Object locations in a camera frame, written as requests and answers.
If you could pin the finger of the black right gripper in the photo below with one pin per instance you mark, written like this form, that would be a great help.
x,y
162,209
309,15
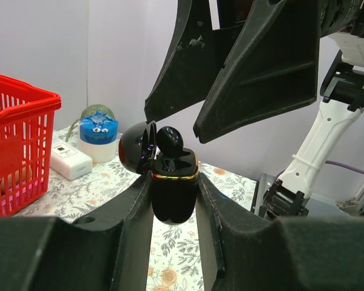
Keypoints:
x,y
195,55
271,69

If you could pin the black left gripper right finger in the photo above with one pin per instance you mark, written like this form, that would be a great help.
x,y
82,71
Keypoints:
x,y
242,251

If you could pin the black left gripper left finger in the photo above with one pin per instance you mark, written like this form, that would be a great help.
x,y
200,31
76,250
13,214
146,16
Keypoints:
x,y
106,249

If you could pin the black earbud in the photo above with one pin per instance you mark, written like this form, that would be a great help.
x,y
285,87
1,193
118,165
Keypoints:
x,y
169,141

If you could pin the black gold-trimmed charging case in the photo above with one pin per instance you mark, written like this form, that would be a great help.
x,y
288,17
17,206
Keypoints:
x,y
174,179

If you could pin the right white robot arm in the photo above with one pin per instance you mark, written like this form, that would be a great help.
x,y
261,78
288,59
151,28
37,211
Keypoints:
x,y
341,86

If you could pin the floral patterned table mat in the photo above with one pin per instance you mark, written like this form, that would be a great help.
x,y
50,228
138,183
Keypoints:
x,y
174,261

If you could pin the white rectangular bottle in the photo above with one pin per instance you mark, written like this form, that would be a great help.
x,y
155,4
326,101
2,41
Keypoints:
x,y
68,161

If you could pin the blue-lidded white jar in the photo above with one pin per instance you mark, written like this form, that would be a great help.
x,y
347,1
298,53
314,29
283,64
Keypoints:
x,y
98,134

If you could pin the green textured ball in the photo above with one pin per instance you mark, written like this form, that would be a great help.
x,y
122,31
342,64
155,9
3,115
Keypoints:
x,y
92,109

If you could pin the red plastic shopping basket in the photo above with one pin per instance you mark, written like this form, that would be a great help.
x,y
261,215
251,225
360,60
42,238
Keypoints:
x,y
26,128

